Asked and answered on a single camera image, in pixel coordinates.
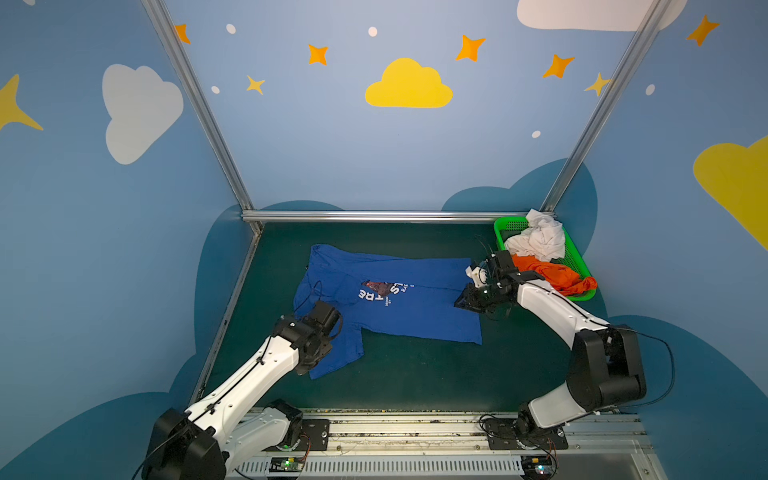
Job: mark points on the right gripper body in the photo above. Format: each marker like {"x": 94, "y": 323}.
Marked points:
{"x": 486, "y": 292}

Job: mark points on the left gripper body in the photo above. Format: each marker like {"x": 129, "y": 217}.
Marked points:
{"x": 315, "y": 352}

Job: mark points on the blue panda print t-shirt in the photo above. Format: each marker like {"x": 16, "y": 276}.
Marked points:
{"x": 386, "y": 295}

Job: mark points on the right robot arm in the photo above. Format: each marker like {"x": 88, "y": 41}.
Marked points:
{"x": 605, "y": 366}

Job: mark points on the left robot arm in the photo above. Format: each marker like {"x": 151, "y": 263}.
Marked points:
{"x": 212, "y": 437}

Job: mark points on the green plastic basket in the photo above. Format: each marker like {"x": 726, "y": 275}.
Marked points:
{"x": 506, "y": 227}

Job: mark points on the orange t-shirt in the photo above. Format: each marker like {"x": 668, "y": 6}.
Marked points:
{"x": 565, "y": 280}

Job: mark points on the white t-shirt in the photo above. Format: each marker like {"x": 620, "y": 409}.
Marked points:
{"x": 544, "y": 238}

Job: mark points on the left controller board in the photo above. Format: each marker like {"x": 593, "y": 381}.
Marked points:
{"x": 285, "y": 465}

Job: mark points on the controller board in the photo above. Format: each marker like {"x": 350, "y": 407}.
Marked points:
{"x": 537, "y": 468}
{"x": 285, "y": 465}

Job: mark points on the right controller board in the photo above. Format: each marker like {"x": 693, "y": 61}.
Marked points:
{"x": 537, "y": 468}

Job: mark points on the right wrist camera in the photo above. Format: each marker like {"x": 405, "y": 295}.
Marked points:
{"x": 492, "y": 269}

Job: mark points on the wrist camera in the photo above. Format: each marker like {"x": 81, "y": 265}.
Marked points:
{"x": 492, "y": 269}
{"x": 326, "y": 319}

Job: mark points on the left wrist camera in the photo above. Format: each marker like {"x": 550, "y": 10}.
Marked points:
{"x": 326, "y": 319}

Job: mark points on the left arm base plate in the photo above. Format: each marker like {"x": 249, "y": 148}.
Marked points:
{"x": 312, "y": 434}

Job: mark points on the aluminium mounting rail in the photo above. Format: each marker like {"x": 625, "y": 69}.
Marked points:
{"x": 368, "y": 444}

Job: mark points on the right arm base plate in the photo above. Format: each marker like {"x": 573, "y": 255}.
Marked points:
{"x": 506, "y": 434}

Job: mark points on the rear aluminium frame bar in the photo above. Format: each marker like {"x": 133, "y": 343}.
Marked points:
{"x": 428, "y": 217}

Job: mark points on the left aluminium frame post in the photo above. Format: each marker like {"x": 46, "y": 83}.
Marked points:
{"x": 161, "y": 20}

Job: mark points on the aluminium frame post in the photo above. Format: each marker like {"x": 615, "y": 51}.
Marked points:
{"x": 161, "y": 20}
{"x": 633, "y": 56}

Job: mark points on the right aluminium frame post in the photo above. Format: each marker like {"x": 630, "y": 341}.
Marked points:
{"x": 633, "y": 56}

